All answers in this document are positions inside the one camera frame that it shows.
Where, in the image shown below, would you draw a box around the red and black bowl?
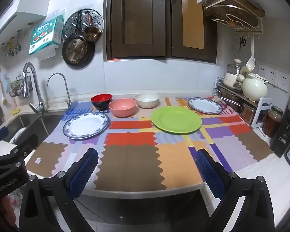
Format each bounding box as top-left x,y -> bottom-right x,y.
90,93 -> 113,110

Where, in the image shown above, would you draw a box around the white ladle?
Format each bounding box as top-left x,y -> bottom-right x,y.
246,37 -> 256,70

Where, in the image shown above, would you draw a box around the colourful patchwork mat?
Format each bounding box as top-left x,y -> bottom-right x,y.
26,96 -> 274,190

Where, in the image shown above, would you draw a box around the white wall rack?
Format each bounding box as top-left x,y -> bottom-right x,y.
202,0 -> 267,39

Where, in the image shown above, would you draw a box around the copper coloured pot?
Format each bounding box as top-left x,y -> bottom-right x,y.
240,103 -> 257,124

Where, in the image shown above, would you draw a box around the pink bowl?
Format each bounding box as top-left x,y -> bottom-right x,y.
108,98 -> 137,118

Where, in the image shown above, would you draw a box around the yellow handled brush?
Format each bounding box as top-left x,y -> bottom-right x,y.
0,80 -> 9,106

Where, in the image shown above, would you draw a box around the blue patterned white plate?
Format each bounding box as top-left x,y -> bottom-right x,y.
62,112 -> 110,140
187,97 -> 224,115

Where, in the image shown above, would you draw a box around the cream pot with glass lid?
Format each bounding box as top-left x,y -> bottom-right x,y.
223,58 -> 244,90

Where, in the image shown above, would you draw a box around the round wooden cutting board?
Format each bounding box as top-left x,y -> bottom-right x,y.
204,3 -> 262,29

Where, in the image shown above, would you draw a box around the large chrome kitchen faucet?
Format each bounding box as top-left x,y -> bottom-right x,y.
22,62 -> 48,114

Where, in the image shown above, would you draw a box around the white wall socket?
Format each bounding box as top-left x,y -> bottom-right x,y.
278,70 -> 290,92
267,67 -> 280,84
258,63 -> 269,78

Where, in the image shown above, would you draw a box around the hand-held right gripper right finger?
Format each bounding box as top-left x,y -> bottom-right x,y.
194,148 -> 276,232

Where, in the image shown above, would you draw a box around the green and white tissue box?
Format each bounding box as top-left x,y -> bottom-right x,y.
28,14 -> 65,55

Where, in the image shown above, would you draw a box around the cream kettle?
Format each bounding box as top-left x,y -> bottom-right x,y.
240,66 -> 268,102

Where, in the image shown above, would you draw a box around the black frying pan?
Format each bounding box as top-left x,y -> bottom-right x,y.
62,11 -> 95,69

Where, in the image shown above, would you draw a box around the thin gooseneck faucet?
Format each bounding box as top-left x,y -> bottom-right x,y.
47,72 -> 72,108

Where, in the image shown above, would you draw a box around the small brass saucepan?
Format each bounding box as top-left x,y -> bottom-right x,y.
83,14 -> 102,42

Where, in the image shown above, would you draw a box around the wire sink caddy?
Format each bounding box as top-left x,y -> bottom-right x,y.
8,74 -> 33,97

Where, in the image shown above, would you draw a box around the green plate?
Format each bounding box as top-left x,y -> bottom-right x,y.
151,106 -> 202,134

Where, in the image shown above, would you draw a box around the hanging measuring spoons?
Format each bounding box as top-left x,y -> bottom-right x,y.
1,30 -> 23,56

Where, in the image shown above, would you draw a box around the perforated metal steamer tray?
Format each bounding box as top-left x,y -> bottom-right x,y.
62,8 -> 104,44

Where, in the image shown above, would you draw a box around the stainless steel pot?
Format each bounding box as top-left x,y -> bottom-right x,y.
217,87 -> 242,113

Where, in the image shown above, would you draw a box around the glass jar with dark contents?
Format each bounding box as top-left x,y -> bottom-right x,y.
263,105 -> 284,139

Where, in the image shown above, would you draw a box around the white wall cabinet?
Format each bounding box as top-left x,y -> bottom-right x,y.
0,0 -> 56,43

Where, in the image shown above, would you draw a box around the metal countertop shelf rack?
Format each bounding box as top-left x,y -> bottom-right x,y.
214,76 -> 273,129

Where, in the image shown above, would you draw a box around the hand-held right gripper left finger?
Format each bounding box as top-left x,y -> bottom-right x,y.
19,148 -> 99,232

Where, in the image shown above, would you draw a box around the stainless steel sink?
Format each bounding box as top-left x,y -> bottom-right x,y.
0,112 -> 64,150

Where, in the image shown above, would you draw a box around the dark brown wooden window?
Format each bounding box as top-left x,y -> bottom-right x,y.
103,0 -> 218,64

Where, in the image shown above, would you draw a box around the cream white bowl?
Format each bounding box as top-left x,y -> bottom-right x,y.
135,93 -> 160,109

